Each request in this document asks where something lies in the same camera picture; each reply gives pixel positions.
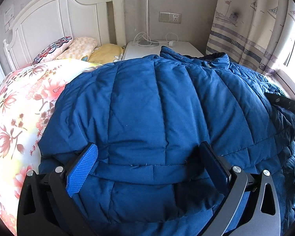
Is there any blue puffer jacket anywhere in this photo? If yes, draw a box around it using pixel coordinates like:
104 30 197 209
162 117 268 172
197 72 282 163
38 47 295 235

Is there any sailboat print curtain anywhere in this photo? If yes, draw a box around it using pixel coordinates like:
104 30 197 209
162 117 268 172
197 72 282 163
206 0 295 76

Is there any floral bed quilt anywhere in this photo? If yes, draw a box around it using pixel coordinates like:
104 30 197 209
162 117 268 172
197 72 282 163
0 59 99 235

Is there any embroidered floral pillow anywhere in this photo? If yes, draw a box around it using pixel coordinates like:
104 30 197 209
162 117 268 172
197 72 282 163
32 36 73 65

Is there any yellow pillow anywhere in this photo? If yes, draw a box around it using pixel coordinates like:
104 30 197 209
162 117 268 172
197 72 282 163
88 44 124 65

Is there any silver desk lamp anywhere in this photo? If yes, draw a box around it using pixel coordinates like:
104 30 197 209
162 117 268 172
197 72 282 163
137 0 159 47

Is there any white nightstand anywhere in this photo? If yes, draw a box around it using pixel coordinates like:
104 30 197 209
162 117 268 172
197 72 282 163
123 41 204 60

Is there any white wooden headboard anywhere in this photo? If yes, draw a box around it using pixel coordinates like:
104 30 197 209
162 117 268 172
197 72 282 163
3 0 127 71

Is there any window frame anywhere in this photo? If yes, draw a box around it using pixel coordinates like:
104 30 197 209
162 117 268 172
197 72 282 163
277 0 295 99

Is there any white charger with cable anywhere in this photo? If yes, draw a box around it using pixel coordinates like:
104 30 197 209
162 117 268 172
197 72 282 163
165 32 179 47

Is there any wall switch and socket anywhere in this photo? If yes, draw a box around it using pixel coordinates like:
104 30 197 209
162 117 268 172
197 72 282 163
159 12 182 24

